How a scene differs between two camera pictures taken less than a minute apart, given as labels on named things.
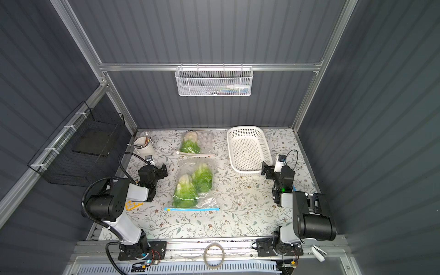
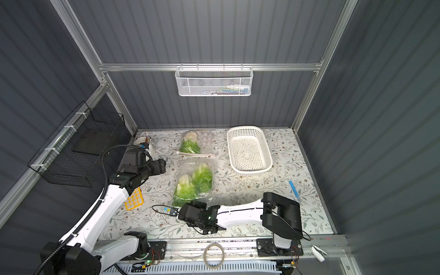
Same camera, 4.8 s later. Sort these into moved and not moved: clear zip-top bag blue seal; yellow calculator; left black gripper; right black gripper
Moved: right black gripper; left black gripper
Not moved: yellow calculator; clear zip-top bag blue seal
